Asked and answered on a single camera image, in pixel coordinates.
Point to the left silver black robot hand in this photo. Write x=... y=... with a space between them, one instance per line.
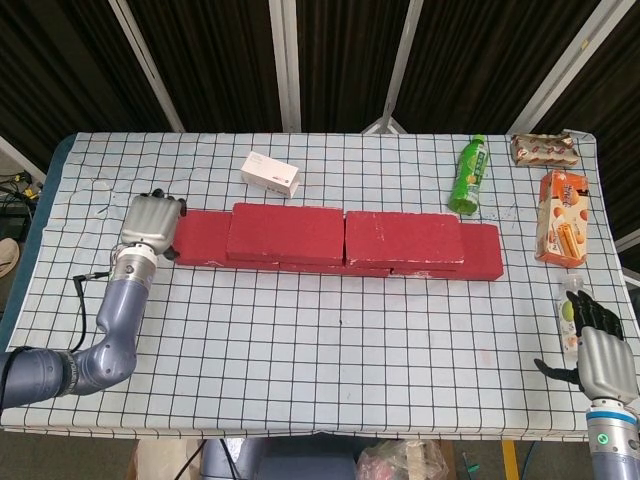
x=150 y=220

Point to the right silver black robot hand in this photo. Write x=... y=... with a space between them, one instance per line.
x=610 y=365

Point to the red brick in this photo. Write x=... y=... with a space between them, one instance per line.
x=285 y=232
x=202 y=237
x=350 y=271
x=482 y=250
x=402 y=237

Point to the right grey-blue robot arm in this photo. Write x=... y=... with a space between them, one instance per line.
x=612 y=440

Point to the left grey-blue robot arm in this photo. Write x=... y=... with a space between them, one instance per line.
x=120 y=315

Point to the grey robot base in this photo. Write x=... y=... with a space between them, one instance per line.
x=280 y=460

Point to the clear tea bottle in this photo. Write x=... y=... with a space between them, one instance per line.
x=567 y=320

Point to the small white cardboard box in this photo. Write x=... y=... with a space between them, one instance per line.
x=269 y=172

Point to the beige hat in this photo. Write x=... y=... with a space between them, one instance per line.
x=7 y=255

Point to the orange biscuit box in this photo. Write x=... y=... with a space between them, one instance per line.
x=562 y=220

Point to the brown cream snack wrapper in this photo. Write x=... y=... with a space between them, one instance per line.
x=545 y=149

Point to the clear plastic bag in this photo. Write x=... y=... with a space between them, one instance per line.
x=400 y=460

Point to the green drink bottle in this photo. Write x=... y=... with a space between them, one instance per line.
x=469 y=175

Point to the beige paper bag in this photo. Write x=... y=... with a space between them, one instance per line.
x=160 y=462

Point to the white black checkered tablecloth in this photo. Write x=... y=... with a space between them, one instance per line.
x=350 y=375

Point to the white metal frame pole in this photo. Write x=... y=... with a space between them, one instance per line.
x=560 y=70
x=22 y=160
x=395 y=75
x=285 y=65
x=627 y=242
x=145 y=65

